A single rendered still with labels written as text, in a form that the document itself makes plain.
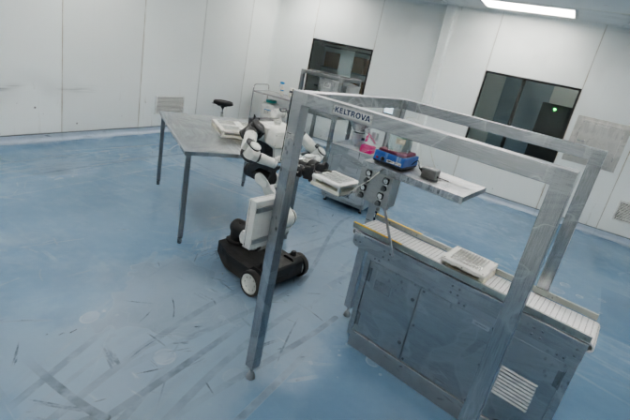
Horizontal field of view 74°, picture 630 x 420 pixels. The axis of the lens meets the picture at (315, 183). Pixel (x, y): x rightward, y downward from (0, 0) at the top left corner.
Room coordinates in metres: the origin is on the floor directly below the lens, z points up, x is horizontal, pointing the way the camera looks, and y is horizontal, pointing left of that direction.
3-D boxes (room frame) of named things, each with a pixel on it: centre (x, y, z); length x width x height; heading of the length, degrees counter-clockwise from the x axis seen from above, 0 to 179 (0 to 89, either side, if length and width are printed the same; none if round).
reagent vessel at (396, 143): (2.45, -0.44, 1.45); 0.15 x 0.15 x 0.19
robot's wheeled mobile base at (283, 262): (3.07, 0.36, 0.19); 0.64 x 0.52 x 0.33; 54
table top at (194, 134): (4.14, 0.98, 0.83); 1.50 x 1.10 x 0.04; 30
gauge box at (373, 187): (2.39, -0.37, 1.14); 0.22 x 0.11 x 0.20; 54
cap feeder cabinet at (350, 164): (5.22, -0.50, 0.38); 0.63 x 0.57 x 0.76; 62
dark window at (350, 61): (8.40, 0.03, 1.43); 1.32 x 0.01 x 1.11; 62
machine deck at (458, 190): (2.38, -0.61, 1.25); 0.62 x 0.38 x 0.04; 54
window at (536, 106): (6.81, -2.94, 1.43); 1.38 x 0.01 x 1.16; 62
